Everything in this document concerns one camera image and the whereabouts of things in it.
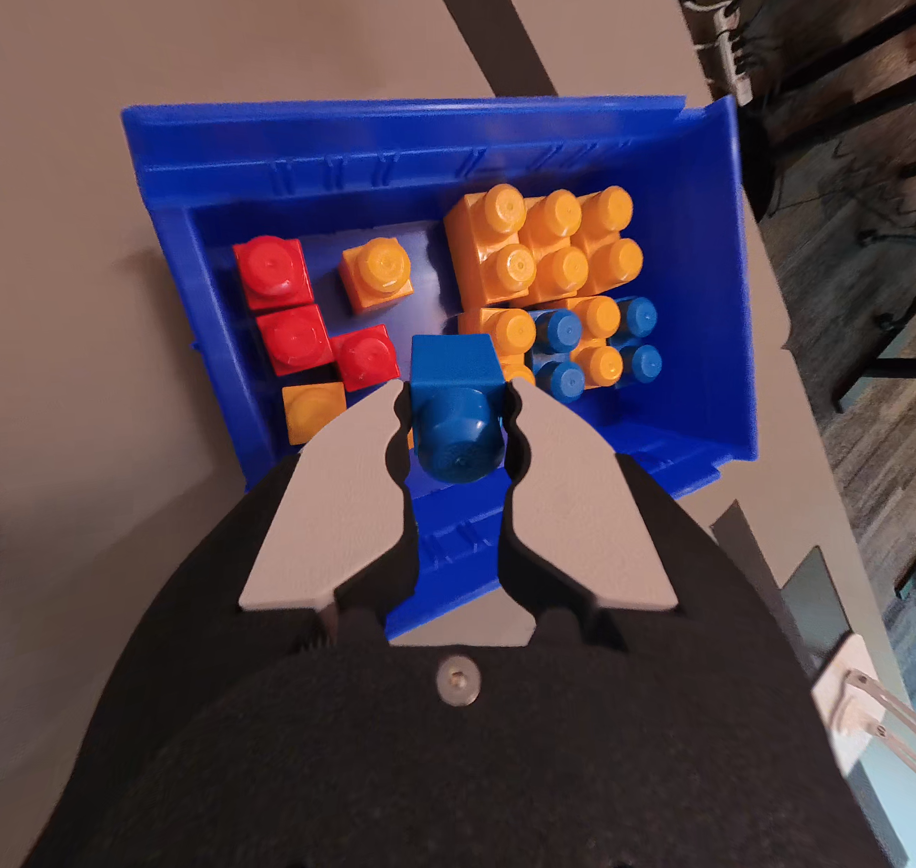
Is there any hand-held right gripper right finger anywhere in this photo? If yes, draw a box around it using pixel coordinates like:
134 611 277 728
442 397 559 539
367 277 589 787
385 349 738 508
497 378 679 633

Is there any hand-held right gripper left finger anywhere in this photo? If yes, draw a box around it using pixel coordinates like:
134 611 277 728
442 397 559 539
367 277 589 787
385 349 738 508
238 380 421 633

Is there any blue mega block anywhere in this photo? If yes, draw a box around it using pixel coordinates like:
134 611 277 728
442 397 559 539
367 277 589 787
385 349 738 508
410 333 510 487

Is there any cluster of mega blocks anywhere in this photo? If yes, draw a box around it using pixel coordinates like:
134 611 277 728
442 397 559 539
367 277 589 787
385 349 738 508
232 183 664 448

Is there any blue plastic bin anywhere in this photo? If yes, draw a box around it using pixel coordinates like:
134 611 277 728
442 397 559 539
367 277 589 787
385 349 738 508
120 95 760 643

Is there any white power strip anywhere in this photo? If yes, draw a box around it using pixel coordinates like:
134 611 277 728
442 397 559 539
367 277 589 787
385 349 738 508
682 0 754 108

